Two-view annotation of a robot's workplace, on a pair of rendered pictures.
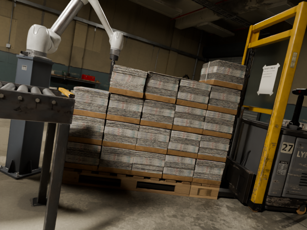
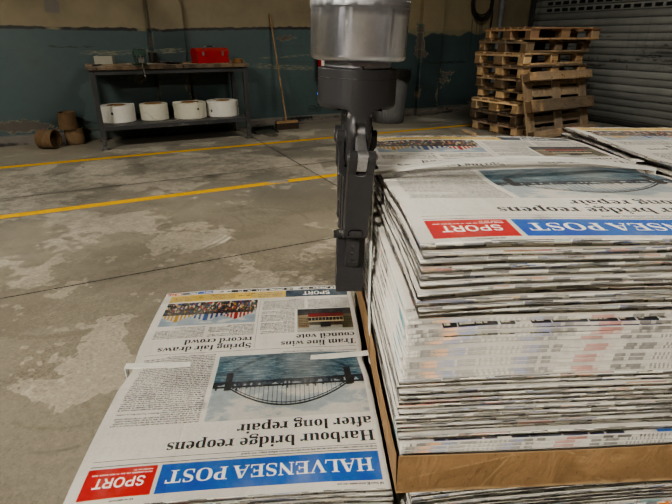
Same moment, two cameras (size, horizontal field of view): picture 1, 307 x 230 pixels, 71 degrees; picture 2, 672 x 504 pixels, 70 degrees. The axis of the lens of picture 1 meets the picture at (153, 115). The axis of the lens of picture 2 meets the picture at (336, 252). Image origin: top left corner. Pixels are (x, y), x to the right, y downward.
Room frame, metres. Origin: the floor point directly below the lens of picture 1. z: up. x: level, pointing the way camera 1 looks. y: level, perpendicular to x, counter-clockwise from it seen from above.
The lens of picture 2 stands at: (1.50, 0.42, 1.18)
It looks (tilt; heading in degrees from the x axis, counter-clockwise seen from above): 24 degrees down; 5
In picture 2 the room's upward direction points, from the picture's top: straight up
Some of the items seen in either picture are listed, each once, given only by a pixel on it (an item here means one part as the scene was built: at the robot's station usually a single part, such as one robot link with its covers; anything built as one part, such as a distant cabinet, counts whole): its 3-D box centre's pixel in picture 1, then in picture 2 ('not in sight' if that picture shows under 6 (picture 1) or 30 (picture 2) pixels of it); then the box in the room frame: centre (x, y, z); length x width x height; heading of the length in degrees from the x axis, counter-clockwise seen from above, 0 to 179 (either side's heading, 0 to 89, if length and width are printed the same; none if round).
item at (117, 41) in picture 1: (117, 40); not in sight; (2.00, 0.44, 1.29); 0.13 x 0.11 x 0.16; 9
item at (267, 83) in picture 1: (263, 75); not in sight; (2.25, -1.03, 1.28); 0.57 x 0.01 x 0.65; 10
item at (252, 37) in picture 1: (238, 101); not in sight; (2.57, -0.95, 0.97); 0.09 x 0.09 x 1.75; 10
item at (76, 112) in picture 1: (134, 142); not in sight; (2.04, 0.13, 0.40); 1.16 x 0.38 x 0.51; 100
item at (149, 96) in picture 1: (156, 97); not in sight; (2.07, 0.00, 0.86); 0.38 x 0.29 x 0.04; 8
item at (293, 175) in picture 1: (273, 162); not in sight; (2.31, -1.37, 0.40); 0.69 x 0.55 x 0.80; 10
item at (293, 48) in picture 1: (278, 107); not in sight; (1.92, -1.06, 0.97); 0.09 x 0.09 x 1.75; 10
